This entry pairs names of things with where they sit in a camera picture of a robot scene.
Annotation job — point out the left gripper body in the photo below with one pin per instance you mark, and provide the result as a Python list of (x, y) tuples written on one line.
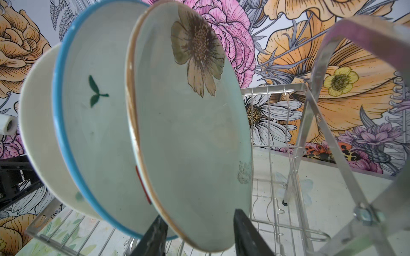
[(18, 179)]

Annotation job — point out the pale green plate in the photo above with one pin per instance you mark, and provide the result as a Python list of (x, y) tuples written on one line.
[(188, 125)]

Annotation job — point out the white patterned plate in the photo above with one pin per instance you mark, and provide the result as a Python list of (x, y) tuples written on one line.
[(90, 116)]

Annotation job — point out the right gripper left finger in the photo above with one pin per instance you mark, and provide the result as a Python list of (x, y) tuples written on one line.
[(154, 240)]

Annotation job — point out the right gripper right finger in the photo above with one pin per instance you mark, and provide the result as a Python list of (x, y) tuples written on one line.
[(248, 241)]

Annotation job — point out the cream white plate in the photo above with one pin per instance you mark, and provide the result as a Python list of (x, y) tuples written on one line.
[(38, 136)]

